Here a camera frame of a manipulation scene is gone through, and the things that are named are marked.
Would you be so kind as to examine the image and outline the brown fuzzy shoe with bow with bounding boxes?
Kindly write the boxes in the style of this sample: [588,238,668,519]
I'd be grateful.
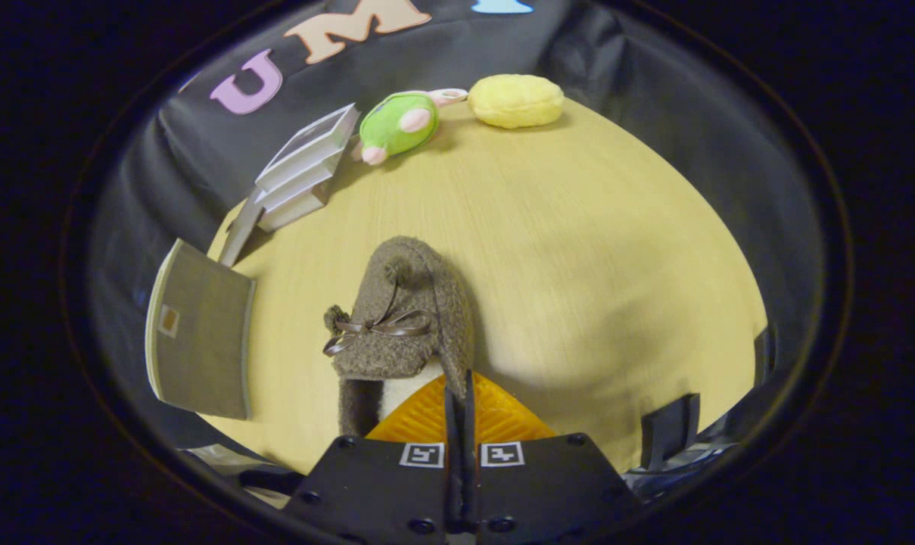
[322,235,476,438]

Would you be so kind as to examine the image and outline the black table clamp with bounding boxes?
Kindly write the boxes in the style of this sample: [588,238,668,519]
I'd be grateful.
[640,393,702,472]

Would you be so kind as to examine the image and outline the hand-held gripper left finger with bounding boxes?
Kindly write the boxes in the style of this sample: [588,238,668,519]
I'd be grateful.
[282,369,459,545]

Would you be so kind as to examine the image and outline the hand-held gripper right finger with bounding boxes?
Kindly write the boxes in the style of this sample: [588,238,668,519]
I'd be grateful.
[462,369,644,545]

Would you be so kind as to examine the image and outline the white paperback book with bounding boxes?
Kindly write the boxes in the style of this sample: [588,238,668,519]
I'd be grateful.
[256,150,346,214]
[257,180,332,233]

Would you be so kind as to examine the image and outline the green plush toy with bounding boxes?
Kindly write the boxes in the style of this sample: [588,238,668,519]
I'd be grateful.
[359,88,469,167]

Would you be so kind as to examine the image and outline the yellow plush toy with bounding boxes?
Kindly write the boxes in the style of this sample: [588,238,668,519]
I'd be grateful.
[468,73,566,129]

